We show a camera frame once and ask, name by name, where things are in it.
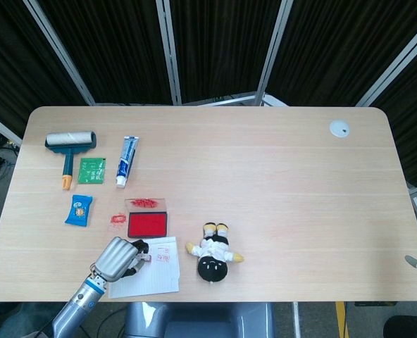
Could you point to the black plush doll white coat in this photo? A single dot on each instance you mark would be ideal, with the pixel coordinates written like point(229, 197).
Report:
point(212, 269)

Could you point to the green sachet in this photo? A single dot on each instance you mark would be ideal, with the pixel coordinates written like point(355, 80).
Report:
point(91, 170)

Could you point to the red ink pad clear lid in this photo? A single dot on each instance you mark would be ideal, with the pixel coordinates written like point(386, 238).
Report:
point(147, 225)

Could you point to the white red rubber stamp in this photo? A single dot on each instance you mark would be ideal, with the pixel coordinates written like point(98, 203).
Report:
point(146, 258)

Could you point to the blue white toothpaste tube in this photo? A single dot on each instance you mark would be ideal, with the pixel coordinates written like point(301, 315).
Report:
point(127, 158)

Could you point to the black round object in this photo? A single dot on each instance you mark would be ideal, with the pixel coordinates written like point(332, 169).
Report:
point(409, 329)

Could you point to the white lined notepad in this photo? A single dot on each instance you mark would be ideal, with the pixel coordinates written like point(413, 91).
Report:
point(159, 278)

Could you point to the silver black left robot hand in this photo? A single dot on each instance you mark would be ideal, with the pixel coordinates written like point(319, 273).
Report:
point(115, 258)

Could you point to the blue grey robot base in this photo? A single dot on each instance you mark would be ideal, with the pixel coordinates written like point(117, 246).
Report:
point(201, 320)

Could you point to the teal lint roller orange tip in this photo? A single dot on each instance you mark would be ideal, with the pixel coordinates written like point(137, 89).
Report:
point(71, 139)

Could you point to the blue snack packet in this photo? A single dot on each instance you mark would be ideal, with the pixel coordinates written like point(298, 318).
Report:
point(78, 211)

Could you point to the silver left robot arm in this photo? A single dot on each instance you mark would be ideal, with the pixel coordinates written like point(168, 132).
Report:
point(78, 306)

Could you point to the silver partition frame post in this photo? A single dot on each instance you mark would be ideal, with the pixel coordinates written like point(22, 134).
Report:
point(0, 125)
point(169, 53)
point(272, 53)
point(58, 53)
point(395, 67)

